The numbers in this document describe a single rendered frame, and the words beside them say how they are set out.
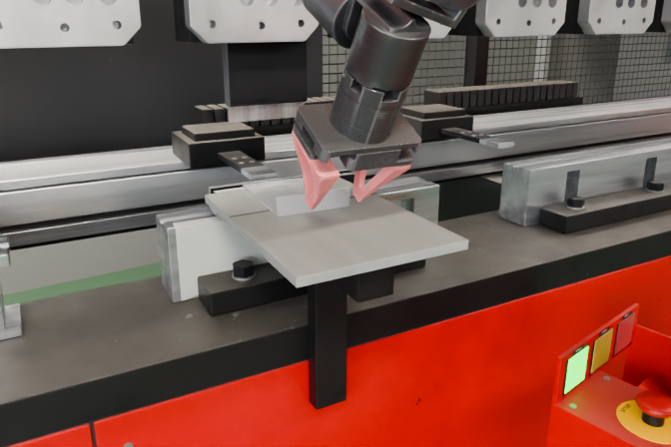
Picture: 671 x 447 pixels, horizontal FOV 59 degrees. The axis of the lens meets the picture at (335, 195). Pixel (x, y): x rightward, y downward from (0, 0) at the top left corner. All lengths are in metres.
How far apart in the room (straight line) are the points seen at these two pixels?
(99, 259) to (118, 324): 2.37
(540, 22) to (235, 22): 0.45
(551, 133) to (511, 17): 0.54
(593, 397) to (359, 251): 0.37
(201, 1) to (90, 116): 0.58
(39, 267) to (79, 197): 2.12
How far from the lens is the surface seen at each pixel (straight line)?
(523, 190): 1.00
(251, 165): 0.84
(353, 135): 0.52
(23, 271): 3.05
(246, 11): 0.68
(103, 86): 1.20
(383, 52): 0.47
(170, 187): 0.97
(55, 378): 0.65
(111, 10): 0.65
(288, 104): 0.76
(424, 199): 0.86
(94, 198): 0.95
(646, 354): 0.91
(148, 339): 0.68
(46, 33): 0.64
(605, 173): 1.13
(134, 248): 3.11
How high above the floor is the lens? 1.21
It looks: 17 degrees down
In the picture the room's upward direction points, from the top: straight up
